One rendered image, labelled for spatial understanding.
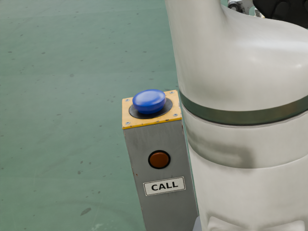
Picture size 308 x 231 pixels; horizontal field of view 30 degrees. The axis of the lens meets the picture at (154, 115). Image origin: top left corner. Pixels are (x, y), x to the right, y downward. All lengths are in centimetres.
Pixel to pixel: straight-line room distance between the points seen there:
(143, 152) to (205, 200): 30
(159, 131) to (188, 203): 11
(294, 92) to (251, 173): 6
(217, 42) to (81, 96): 117
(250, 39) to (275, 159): 7
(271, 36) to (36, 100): 120
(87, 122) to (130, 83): 19
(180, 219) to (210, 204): 36
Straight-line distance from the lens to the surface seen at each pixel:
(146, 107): 67
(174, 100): 70
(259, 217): 37
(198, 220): 53
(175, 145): 68
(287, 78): 32
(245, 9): 61
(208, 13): 30
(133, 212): 104
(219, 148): 35
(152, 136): 67
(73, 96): 147
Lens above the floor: 65
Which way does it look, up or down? 30 degrees down
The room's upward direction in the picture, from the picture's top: 11 degrees counter-clockwise
